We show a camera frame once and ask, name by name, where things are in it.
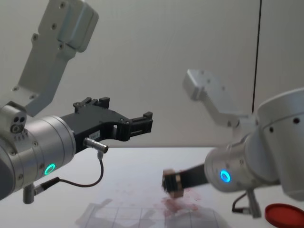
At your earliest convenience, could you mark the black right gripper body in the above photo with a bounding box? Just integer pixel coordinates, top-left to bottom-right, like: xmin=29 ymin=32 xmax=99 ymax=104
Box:
xmin=177 ymin=163 xmax=209 ymax=191

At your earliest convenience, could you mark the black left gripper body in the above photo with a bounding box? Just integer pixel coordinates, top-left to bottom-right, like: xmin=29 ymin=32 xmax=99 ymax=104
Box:
xmin=59 ymin=108 xmax=131 ymax=154

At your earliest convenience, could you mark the brown block with dark bristles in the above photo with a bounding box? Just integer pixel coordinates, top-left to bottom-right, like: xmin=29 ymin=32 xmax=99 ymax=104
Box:
xmin=161 ymin=168 xmax=185 ymax=200

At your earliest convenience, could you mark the clear plastic sheet with grid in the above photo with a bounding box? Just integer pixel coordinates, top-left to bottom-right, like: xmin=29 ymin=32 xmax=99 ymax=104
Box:
xmin=75 ymin=199 xmax=229 ymax=228

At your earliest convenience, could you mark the red round lid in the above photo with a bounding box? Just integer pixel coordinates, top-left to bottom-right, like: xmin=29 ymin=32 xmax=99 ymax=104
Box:
xmin=264 ymin=202 xmax=304 ymax=228

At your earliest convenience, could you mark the thin dark left gripper cable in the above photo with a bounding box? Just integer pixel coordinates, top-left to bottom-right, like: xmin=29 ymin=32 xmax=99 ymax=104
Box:
xmin=34 ymin=137 xmax=109 ymax=192

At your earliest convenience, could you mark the thin dark gripper cable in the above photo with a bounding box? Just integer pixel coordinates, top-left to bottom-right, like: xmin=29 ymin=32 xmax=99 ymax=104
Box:
xmin=231 ymin=191 xmax=253 ymax=213
xmin=34 ymin=137 xmax=109 ymax=192

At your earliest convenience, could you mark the thin dark right gripper cable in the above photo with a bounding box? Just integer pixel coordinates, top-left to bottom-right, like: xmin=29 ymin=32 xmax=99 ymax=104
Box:
xmin=231 ymin=191 xmax=253 ymax=213

